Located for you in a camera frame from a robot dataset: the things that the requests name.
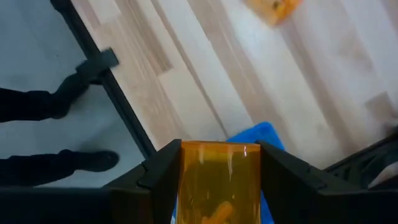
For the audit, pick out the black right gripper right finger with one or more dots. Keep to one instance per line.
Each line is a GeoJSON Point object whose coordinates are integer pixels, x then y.
{"type": "Point", "coordinates": [304, 199]}

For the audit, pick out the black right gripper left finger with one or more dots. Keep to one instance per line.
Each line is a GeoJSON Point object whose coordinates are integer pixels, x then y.
{"type": "Point", "coordinates": [140, 199]}

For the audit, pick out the orange pill bottle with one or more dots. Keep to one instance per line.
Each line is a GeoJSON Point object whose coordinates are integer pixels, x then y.
{"type": "Point", "coordinates": [217, 180]}
{"type": "Point", "coordinates": [273, 12]}

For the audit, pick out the person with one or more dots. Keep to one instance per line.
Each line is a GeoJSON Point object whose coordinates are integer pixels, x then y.
{"type": "Point", "coordinates": [25, 104]}

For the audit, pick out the black table frame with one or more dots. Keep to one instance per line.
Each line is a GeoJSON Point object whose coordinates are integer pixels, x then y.
{"type": "Point", "coordinates": [124, 105]}

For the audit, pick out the black frame bracket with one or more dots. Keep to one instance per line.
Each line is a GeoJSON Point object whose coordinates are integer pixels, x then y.
{"type": "Point", "coordinates": [99, 63]}

